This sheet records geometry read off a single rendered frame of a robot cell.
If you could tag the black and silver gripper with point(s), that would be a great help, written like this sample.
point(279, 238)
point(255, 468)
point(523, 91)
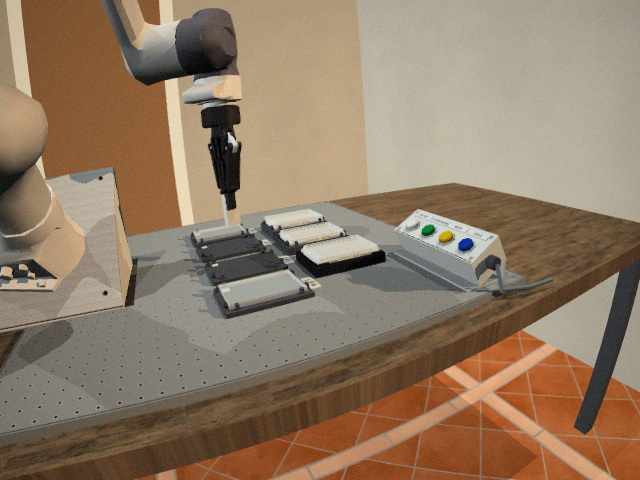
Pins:
point(227, 156)

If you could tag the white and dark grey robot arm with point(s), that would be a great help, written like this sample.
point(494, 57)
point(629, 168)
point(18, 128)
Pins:
point(38, 240)

